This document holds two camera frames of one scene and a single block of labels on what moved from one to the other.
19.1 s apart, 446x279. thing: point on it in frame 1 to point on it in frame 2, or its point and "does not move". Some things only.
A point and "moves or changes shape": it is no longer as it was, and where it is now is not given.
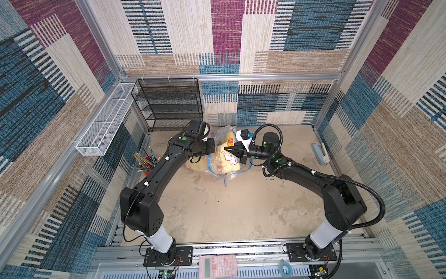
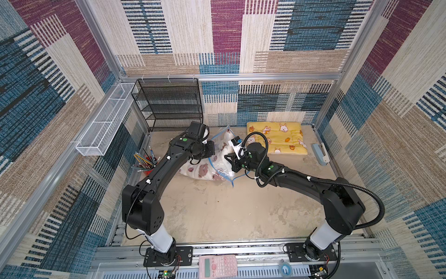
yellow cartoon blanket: (223, 161) to (281, 137)
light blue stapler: (320, 153) does not move
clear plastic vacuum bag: (221, 163) moves or changes shape
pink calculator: (218, 266) does not move
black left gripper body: (209, 147) does not move
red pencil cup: (147, 172) does not move
